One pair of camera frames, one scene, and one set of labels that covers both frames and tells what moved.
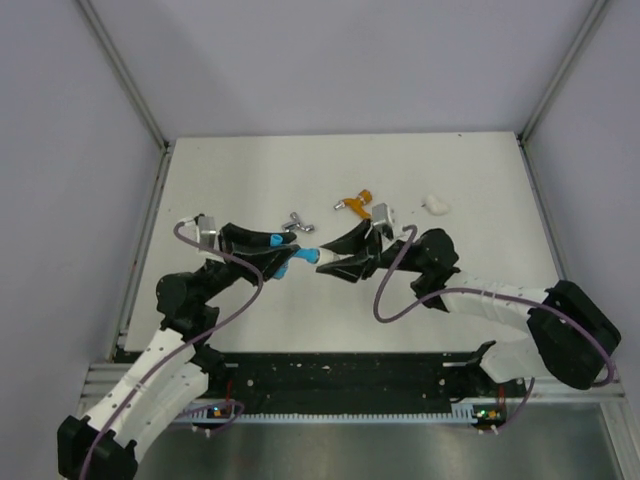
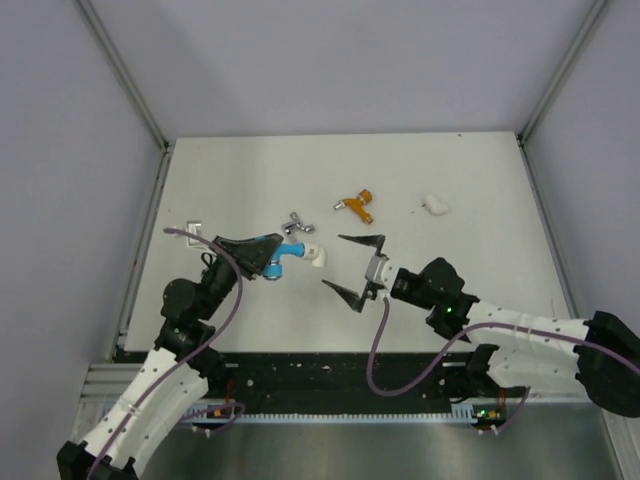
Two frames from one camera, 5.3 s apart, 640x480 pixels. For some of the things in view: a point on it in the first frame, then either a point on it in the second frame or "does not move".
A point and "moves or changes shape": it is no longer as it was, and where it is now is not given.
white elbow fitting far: x=434 y=205 does not move
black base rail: x=351 y=381 does not move
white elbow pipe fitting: x=327 y=256 to x=314 y=253
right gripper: x=368 y=248 to x=350 y=296
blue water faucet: x=309 y=254 moves or changes shape
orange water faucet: x=357 y=204 does not move
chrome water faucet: x=294 y=223 does not move
